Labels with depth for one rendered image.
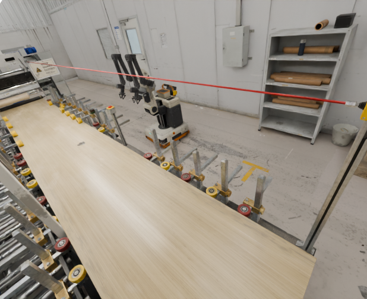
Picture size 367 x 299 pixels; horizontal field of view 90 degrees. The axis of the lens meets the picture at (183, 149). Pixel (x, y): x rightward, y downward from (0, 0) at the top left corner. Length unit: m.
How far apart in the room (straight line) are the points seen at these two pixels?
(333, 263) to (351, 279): 0.14
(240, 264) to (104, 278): 0.70
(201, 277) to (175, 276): 0.13
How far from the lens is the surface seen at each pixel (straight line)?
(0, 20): 11.52
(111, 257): 1.26
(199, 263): 1.11
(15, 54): 5.38
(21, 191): 1.33
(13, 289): 1.57
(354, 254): 2.43
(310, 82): 3.20
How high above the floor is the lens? 1.93
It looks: 36 degrees down
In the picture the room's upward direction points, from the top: 10 degrees counter-clockwise
